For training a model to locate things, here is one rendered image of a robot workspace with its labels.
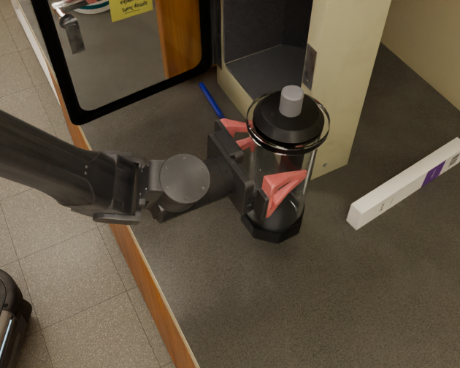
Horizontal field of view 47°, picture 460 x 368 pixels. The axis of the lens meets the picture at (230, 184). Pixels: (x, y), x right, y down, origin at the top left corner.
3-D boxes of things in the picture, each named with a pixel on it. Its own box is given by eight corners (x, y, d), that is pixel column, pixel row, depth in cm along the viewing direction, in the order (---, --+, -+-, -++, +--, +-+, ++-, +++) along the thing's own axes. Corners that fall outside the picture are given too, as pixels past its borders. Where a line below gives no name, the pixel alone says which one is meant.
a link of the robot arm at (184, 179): (98, 155, 67) (91, 222, 65) (104, 126, 57) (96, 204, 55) (190, 166, 71) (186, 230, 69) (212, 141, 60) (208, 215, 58)
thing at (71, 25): (86, 51, 85) (78, 20, 81) (74, 55, 85) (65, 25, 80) (81, 44, 86) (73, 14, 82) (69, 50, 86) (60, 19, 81)
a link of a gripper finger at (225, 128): (263, 102, 75) (205, 122, 71) (291, 134, 71) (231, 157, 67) (259, 136, 80) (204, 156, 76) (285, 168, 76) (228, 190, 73)
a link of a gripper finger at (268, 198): (289, 132, 71) (228, 154, 68) (320, 168, 67) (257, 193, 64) (282, 166, 76) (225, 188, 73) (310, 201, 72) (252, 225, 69)
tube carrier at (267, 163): (282, 177, 89) (299, 79, 72) (319, 224, 84) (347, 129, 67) (226, 202, 86) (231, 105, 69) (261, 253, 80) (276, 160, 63)
